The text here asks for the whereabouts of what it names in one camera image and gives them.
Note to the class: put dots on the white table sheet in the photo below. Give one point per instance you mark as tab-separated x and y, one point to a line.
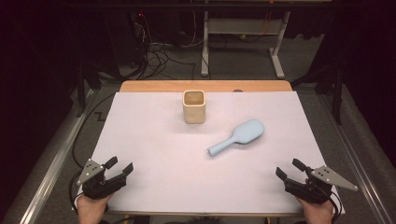
186	174

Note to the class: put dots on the beige square cup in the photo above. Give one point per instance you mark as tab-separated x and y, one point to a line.
193	113

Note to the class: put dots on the person's right hand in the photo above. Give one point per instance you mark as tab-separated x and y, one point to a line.
319	213

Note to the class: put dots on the person's left hand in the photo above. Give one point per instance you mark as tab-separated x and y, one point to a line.
90	210

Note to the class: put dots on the light blue hairbrush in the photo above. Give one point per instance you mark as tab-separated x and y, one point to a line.
246	132

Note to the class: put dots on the white metal desk frame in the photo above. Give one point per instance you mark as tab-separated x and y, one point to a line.
243	26

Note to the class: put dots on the black metal stand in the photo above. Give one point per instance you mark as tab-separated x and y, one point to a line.
337	102
81	90

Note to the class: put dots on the dark equipment rack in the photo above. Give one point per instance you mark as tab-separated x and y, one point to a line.
124	37

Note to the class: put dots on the wooden table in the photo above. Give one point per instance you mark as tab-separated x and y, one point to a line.
205	86

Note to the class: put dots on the aluminium floor rail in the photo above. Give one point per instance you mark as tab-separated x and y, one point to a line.
359	168
53	168

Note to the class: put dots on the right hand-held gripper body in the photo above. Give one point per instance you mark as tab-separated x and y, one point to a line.
311	191

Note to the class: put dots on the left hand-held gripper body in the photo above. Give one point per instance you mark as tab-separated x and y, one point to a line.
96	186

